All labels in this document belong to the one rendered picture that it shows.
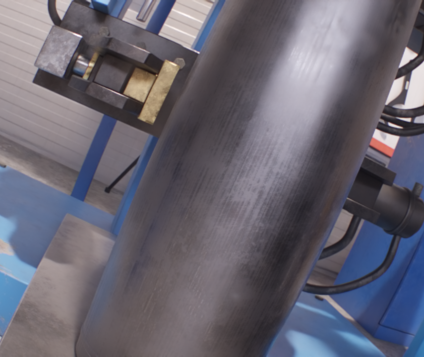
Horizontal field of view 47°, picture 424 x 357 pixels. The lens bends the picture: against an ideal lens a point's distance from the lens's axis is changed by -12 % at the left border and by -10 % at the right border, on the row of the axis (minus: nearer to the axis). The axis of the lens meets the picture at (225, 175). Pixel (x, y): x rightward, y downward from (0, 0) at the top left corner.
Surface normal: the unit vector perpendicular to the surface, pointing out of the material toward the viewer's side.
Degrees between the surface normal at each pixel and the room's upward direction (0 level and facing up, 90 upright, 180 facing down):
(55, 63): 90
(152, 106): 90
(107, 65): 90
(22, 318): 0
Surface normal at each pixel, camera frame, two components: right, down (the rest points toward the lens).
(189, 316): -0.04, 0.04
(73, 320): 0.41, -0.91
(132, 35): 0.18, 0.13
